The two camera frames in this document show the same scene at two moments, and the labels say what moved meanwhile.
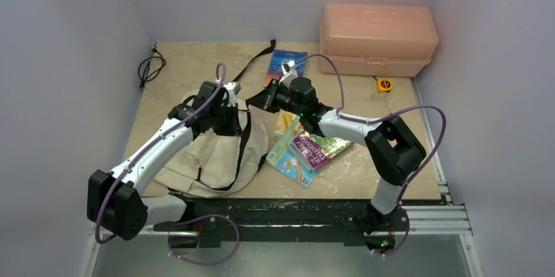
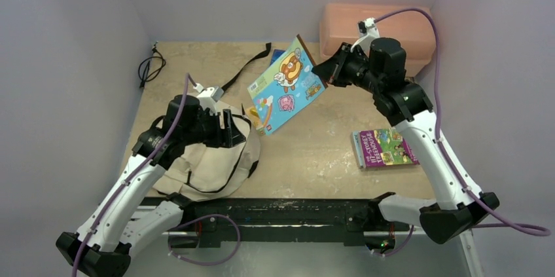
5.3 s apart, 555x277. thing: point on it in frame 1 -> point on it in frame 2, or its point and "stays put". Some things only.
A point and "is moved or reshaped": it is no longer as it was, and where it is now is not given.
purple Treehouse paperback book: x=315 y=150 is moved or reshaped
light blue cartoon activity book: x=285 y=159 -> x=285 y=87
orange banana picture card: x=283 y=122 -> x=252 y=114
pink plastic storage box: x=377 y=40 stays put
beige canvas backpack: x=216 y=163 stays put
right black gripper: x=266 y=99 -> x=340 y=66
